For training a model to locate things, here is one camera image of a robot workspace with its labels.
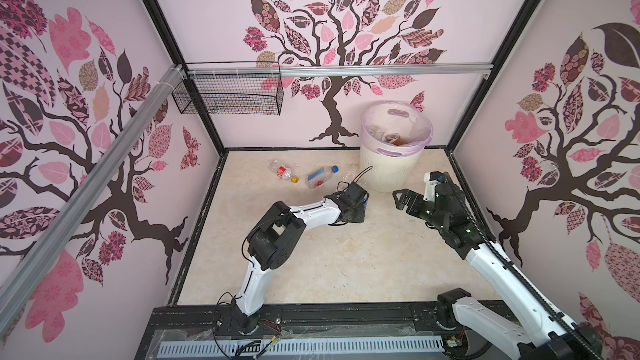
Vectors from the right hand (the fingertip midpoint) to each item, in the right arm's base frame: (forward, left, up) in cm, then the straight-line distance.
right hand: (403, 193), depth 78 cm
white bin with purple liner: (+14, 0, -3) cm, 14 cm away
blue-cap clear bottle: (+23, +29, -20) cm, 42 cm away
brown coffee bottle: (+33, -4, -6) cm, 34 cm away
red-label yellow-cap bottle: (+25, +44, -17) cm, 53 cm away
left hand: (+3, +13, -20) cm, 24 cm away
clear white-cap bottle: (+22, +15, -17) cm, 31 cm away
